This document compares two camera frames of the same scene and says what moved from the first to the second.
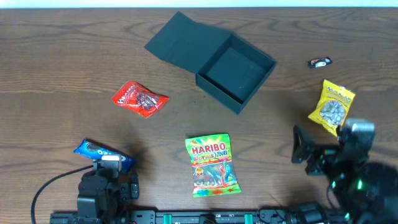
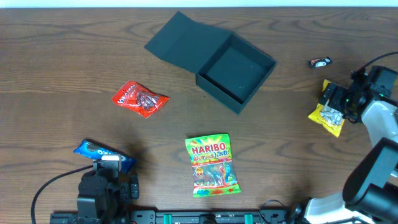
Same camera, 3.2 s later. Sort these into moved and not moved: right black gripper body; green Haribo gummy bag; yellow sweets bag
Moved: right black gripper body
Not moved: green Haribo gummy bag; yellow sweets bag
